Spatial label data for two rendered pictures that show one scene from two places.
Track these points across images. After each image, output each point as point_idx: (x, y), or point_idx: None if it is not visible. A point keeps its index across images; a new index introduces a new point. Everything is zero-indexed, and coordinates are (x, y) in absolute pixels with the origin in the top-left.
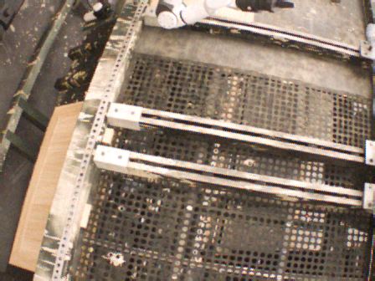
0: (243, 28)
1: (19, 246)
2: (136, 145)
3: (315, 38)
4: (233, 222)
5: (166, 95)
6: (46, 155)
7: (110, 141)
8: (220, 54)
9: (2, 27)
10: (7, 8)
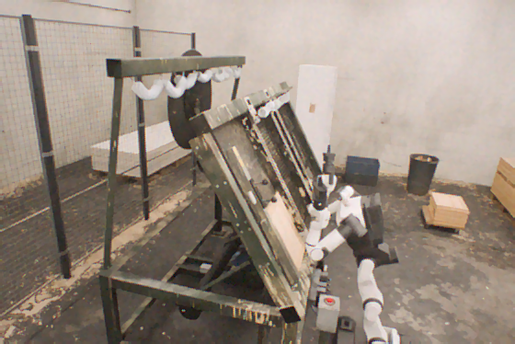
0: (288, 190)
1: None
2: (173, 306)
3: (267, 152)
4: (25, 267)
5: (301, 204)
6: None
7: None
8: None
9: (343, 318)
10: (349, 324)
